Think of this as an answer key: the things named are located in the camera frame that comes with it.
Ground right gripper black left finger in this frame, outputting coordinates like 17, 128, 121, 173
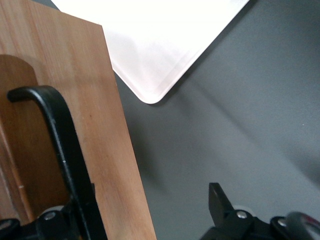
0, 196, 81, 240

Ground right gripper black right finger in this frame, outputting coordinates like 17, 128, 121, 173
199, 182, 296, 240

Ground black metal drawer handle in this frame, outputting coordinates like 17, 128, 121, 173
6, 85, 108, 240

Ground beige rectangular tray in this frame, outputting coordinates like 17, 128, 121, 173
51, 0, 251, 105

